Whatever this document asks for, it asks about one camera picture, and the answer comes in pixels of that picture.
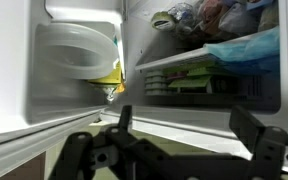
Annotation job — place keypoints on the white refrigerator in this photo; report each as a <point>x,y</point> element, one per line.
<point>38,107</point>

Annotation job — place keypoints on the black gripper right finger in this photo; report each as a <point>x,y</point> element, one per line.
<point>267,144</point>

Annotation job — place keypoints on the blue plastic bag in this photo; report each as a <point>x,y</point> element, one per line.
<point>258,54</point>

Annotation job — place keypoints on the round lidded tub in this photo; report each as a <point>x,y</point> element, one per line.
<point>163,21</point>

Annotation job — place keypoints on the translucent round plastic container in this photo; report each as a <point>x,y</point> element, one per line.
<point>75,51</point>

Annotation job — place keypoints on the yellow green food packet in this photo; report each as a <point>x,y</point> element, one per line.
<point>111,83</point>

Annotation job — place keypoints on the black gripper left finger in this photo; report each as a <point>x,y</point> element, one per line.
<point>127,157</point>

